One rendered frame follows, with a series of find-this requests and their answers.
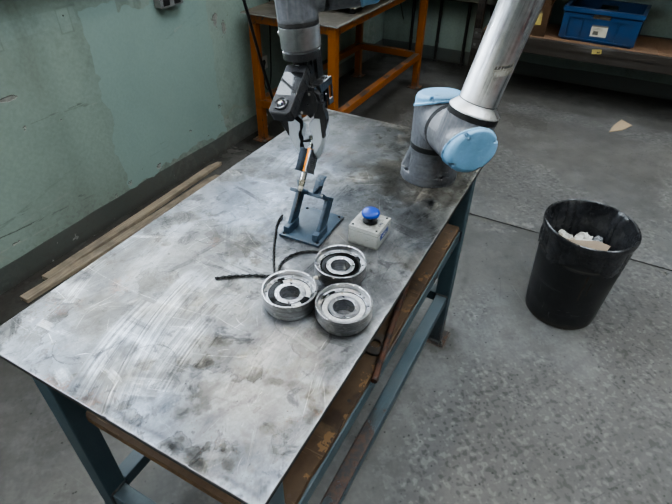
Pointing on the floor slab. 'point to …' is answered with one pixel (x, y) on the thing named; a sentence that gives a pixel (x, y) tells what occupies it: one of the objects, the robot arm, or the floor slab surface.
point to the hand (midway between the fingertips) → (308, 153)
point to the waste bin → (578, 262)
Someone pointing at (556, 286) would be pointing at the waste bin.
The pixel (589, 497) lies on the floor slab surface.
